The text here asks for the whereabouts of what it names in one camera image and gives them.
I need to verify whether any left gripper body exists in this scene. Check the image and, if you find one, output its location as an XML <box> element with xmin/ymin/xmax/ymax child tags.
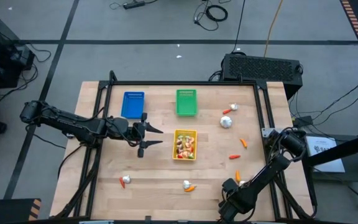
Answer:
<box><xmin>123</xmin><ymin>121</ymin><xmax>143</xmax><ymax>147</ymax></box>

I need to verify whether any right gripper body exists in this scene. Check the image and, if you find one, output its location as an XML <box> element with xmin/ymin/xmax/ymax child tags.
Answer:
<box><xmin>218</xmin><ymin>186</ymin><xmax>254</xmax><ymax>223</ymax></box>

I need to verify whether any large white garlic bulb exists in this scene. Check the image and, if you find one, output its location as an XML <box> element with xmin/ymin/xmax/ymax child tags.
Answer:
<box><xmin>219</xmin><ymin>116</ymin><xmax>233</xmax><ymax>129</ymax></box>

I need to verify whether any yellow plastic basket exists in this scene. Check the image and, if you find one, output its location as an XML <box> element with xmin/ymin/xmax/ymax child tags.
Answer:
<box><xmin>172</xmin><ymin>129</ymin><xmax>198</xmax><ymax>161</ymax></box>

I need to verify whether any blue plastic basket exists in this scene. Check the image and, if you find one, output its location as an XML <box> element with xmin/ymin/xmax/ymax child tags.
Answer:
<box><xmin>121</xmin><ymin>91</ymin><xmax>145</xmax><ymax>120</ymax></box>

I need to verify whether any green plastic basket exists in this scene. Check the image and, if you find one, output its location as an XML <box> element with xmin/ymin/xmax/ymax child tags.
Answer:
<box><xmin>175</xmin><ymin>88</ymin><xmax>198</xmax><ymax>117</ymax></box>

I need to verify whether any black power adapter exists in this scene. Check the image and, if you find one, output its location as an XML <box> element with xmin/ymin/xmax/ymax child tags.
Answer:
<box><xmin>292</xmin><ymin>115</ymin><xmax>313</xmax><ymax>128</ymax></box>

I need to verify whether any white printed sheet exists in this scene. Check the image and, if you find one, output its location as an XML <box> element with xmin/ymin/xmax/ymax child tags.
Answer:
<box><xmin>305</xmin><ymin>136</ymin><xmax>347</xmax><ymax>174</ymax></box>

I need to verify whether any black perforated computer case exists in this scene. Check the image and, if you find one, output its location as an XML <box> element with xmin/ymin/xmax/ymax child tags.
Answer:
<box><xmin>220</xmin><ymin>52</ymin><xmax>304</xmax><ymax>101</ymax></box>

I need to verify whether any black metal stand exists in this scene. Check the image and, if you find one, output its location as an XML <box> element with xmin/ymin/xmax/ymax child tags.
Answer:
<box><xmin>296</xmin><ymin>129</ymin><xmax>358</xmax><ymax>208</ymax></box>

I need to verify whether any black power strip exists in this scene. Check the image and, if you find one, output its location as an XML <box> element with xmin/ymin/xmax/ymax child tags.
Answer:
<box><xmin>122</xmin><ymin>1</ymin><xmax>146</xmax><ymax>9</ymax></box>

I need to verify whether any black hazard-striped box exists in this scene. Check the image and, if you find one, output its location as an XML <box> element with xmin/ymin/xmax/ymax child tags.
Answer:
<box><xmin>0</xmin><ymin>198</ymin><xmax>42</xmax><ymax>224</ymax></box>

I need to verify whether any black aluminium table frame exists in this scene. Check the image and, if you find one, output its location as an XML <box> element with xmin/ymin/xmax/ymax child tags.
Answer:
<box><xmin>50</xmin><ymin>70</ymin><xmax>319</xmax><ymax>222</ymax></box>

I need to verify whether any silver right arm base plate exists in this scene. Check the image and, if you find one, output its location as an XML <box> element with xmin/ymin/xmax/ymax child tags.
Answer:
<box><xmin>261</xmin><ymin>127</ymin><xmax>276</xmax><ymax>138</ymax></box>

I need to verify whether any coiled black cable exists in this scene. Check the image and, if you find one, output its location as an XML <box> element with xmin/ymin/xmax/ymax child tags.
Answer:
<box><xmin>193</xmin><ymin>0</ymin><xmax>229</xmax><ymax>32</ymax></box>

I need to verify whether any black floor cable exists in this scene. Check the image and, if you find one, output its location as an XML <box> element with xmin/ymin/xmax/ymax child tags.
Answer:
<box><xmin>231</xmin><ymin>0</ymin><xmax>247</xmax><ymax>54</ymax></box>

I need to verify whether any yellow floor cable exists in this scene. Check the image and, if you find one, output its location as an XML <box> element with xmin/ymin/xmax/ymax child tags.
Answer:
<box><xmin>263</xmin><ymin>0</ymin><xmax>284</xmax><ymax>58</ymax></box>

